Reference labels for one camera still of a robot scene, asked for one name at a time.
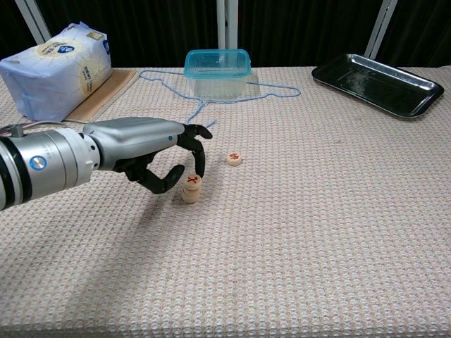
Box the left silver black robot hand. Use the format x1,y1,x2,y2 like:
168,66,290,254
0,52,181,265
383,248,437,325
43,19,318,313
82,116,214,196

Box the wooden piece red simple glyph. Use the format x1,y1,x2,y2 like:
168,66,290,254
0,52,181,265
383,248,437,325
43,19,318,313
182,175,203,192

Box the flat wooden board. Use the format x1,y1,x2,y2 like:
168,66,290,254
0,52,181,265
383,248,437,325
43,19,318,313
64,68,139,125

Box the light blue clothes hanger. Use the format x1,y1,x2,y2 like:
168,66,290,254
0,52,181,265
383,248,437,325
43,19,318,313
138,68,302,128

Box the white flour bag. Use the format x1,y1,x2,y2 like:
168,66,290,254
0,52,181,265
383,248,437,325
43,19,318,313
0,21,113,125

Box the clear container blue lid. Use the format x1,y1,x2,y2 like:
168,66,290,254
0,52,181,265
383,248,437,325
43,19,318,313
183,49,253,99

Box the black curtain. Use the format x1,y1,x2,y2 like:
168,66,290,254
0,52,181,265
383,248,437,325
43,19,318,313
0,0,451,68

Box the black metal tray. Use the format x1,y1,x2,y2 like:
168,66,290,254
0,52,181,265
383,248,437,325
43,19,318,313
311,53,445,120

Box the coloured wire bundle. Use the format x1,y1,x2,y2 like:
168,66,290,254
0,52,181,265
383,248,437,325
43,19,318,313
0,121,68,137

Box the white frame post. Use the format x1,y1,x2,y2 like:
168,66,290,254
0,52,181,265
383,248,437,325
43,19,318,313
364,0,399,60
13,0,53,45
216,0,239,51

